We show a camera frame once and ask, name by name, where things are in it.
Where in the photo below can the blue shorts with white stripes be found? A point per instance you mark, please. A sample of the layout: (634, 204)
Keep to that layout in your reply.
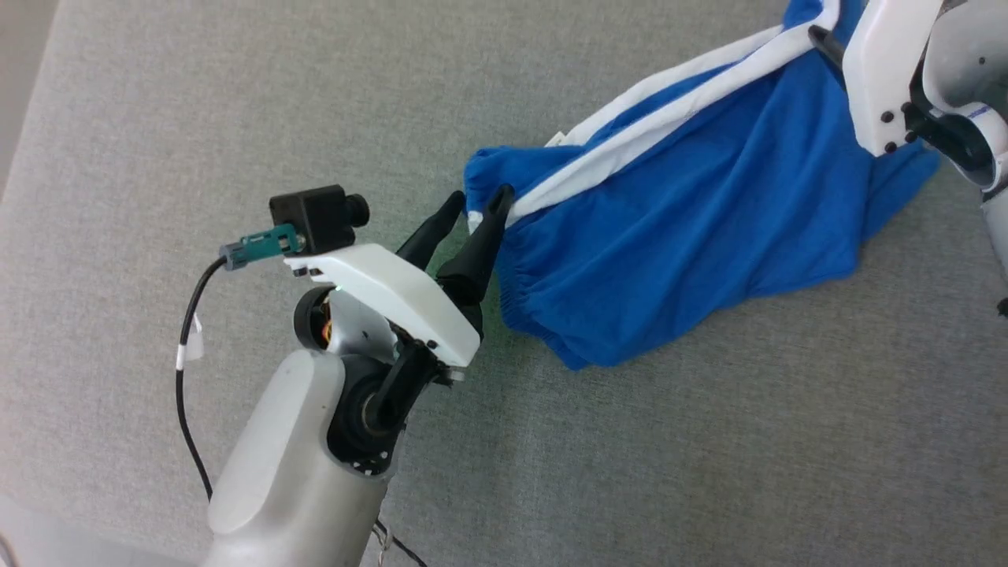
(693, 213)

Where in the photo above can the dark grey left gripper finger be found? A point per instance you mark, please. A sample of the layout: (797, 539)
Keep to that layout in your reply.
(431, 232)
(480, 252)

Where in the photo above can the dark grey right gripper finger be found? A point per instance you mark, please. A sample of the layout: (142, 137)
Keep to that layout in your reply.
(827, 43)

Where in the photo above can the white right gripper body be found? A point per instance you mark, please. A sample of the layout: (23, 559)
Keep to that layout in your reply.
(878, 79)

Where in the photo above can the grey fabric sofa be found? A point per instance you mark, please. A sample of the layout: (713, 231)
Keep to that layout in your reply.
(630, 457)

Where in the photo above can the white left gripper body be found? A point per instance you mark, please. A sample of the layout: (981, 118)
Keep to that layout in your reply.
(394, 291)

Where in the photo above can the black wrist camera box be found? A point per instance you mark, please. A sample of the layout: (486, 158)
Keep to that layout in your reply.
(315, 214)

